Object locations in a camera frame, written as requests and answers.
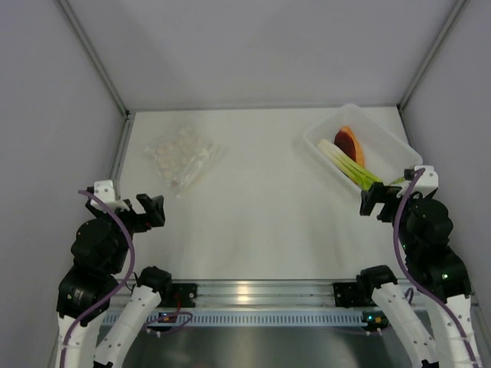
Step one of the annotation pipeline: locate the left aluminium frame post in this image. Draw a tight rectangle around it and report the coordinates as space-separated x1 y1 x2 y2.
54 0 129 117

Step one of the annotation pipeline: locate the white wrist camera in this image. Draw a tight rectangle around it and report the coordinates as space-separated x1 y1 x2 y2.
88 179 121 205
403 165 439 197

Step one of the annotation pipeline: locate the green fake celery stalk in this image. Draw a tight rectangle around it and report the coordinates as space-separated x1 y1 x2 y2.
317 140 382 190

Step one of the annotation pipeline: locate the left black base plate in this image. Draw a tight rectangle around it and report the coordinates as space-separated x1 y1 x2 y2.
161 282 198 308

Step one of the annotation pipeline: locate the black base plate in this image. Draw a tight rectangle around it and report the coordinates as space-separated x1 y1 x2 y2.
332 282 366 308
161 282 198 308

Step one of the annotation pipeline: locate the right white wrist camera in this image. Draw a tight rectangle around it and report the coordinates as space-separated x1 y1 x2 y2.
403 165 439 197

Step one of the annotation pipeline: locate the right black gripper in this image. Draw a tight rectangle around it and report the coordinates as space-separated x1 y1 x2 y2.
360 181 422 253

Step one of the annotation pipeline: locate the translucent plastic bin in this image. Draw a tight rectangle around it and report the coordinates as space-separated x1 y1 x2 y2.
295 103 423 202

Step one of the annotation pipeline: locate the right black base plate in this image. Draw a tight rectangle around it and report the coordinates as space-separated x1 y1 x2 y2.
332 282 366 308

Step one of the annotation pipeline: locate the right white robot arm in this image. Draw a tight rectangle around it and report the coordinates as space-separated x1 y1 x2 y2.
356 182 482 367

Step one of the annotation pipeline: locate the aluminium frame post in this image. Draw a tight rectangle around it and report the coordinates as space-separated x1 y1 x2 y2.
397 0 470 113
54 0 129 117

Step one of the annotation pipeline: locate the aluminium mounting rail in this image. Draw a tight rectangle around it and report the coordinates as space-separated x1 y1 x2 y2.
110 278 476 307

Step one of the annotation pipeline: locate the right aluminium frame post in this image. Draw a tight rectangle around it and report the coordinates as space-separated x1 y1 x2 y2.
397 0 470 113

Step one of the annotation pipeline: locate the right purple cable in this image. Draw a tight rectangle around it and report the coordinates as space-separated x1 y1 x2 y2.
393 167 480 368

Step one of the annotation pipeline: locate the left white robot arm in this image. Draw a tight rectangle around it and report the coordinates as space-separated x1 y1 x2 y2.
56 191 173 367

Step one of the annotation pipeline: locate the white slotted cable duct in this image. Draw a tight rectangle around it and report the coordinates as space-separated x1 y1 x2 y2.
146 310 384 327

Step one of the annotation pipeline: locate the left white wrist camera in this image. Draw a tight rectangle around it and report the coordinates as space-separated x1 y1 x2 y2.
88 179 121 205

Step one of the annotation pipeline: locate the orange purple fake fruit slice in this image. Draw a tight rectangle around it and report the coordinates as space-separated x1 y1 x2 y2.
334 126 365 168

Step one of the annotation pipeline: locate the clear zip top bag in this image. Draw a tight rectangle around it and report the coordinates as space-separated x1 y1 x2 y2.
144 123 227 198

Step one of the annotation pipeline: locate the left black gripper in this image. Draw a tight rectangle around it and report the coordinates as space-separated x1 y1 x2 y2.
86 193 163 274

